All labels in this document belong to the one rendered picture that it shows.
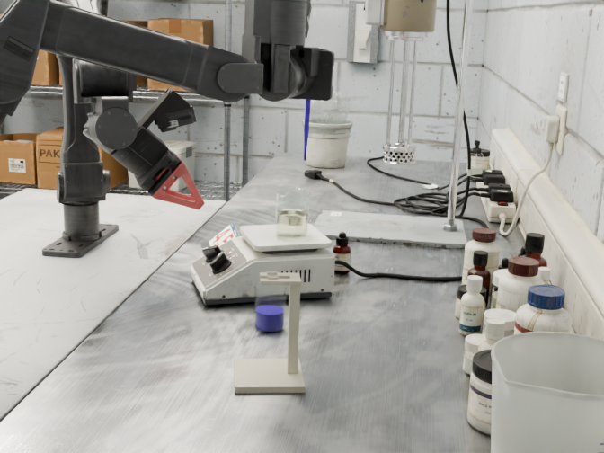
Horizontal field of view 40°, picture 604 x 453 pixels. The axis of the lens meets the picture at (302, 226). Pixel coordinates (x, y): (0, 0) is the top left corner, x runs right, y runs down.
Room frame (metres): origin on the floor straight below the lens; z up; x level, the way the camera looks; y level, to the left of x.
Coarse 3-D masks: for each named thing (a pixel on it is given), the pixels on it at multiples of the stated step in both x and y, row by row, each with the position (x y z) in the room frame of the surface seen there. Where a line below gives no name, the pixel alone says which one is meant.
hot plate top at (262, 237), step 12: (240, 228) 1.24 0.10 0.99; (252, 228) 1.24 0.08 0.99; (264, 228) 1.24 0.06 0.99; (312, 228) 1.25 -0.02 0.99; (252, 240) 1.17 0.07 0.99; (264, 240) 1.18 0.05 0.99; (276, 240) 1.18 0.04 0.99; (288, 240) 1.18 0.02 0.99; (300, 240) 1.18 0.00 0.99; (312, 240) 1.19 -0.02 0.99; (324, 240) 1.19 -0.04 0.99
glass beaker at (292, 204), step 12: (276, 192) 1.19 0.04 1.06; (288, 192) 1.23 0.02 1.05; (300, 192) 1.18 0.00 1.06; (276, 204) 1.20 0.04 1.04; (288, 204) 1.18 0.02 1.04; (300, 204) 1.18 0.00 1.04; (276, 216) 1.20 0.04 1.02; (288, 216) 1.18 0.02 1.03; (300, 216) 1.18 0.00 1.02; (276, 228) 1.20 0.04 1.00; (288, 228) 1.18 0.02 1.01; (300, 228) 1.18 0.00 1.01
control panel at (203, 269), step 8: (224, 248) 1.23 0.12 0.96; (232, 248) 1.21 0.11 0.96; (232, 256) 1.18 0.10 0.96; (240, 256) 1.17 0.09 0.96; (192, 264) 1.23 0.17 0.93; (200, 264) 1.21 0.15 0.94; (208, 264) 1.20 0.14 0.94; (232, 264) 1.15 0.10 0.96; (240, 264) 1.14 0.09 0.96; (200, 272) 1.18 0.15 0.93; (208, 272) 1.17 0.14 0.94; (224, 272) 1.14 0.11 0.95; (208, 280) 1.14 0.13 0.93
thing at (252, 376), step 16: (272, 272) 0.90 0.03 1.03; (288, 336) 0.89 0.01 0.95; (288, 352) 0.89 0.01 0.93; (240, 368) 0.90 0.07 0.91; (256, 368) 0.90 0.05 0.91; (272, 368) 0.90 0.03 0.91; (288, 368) 0.89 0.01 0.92; (240, 384) 0.85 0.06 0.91; (256, 384) 0.86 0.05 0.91; (272, 384) 0.86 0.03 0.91; (288, 384) 0.86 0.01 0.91; (304, 384) 0.86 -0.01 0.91
